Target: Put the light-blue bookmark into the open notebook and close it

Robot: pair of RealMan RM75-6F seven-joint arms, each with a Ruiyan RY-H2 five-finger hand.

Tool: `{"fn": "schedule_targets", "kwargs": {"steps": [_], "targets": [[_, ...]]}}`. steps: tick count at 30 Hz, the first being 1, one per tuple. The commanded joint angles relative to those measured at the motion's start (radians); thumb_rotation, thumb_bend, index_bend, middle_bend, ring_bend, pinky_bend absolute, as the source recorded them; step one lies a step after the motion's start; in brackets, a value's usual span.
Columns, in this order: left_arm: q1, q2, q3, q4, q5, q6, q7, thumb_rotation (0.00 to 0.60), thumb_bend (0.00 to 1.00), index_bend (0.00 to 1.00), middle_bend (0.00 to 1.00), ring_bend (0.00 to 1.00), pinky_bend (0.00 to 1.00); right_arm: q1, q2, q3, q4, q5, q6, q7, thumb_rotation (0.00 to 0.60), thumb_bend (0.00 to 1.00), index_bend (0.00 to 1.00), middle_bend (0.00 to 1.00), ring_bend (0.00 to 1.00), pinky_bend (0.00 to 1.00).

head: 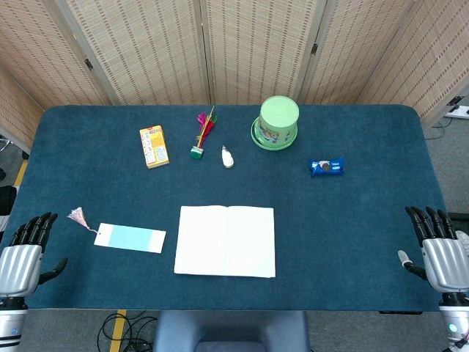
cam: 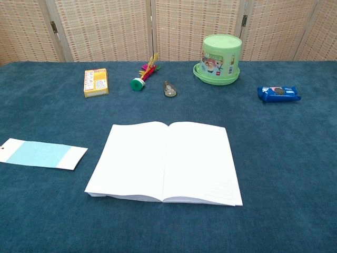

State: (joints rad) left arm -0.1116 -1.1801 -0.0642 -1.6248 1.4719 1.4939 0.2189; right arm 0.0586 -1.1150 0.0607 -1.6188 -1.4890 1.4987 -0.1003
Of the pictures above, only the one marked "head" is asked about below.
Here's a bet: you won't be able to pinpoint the small clear glass bottle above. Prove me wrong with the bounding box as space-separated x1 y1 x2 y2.
221 145 235 169

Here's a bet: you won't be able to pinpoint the light blue tasselled bookmark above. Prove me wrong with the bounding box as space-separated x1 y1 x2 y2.
67 207 167 254

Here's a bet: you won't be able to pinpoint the yellow cardboard box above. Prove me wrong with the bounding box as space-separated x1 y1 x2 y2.
139 125 171 170

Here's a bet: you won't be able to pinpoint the blue cookie packet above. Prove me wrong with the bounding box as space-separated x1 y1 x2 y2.
308 156 347 178

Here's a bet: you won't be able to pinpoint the woven bamboo folding screen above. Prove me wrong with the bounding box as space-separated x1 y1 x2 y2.
0 0 469 155

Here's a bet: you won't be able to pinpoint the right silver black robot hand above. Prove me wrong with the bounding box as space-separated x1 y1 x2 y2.
397 205 469 294

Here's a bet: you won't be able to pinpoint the dark blue table cloth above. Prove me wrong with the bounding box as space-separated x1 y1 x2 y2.
0 105 463 312

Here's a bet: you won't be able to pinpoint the white lined notebook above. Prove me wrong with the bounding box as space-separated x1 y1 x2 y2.
174 205 276 279

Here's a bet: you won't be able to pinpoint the colourful feather shuttlecock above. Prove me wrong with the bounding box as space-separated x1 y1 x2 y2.
188 106 218 161

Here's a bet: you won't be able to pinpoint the white power strip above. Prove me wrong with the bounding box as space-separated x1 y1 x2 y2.
443 105 469 119

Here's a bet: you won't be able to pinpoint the green plastic bucket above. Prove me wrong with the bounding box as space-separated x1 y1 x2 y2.
250 95 300 151

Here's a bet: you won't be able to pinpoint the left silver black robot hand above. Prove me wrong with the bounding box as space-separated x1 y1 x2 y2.
0 211 69 298

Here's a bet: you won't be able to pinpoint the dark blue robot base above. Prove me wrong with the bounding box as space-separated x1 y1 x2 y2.
152 310 311 352

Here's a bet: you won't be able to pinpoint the black floor cables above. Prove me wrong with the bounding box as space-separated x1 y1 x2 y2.
97 310 159 352

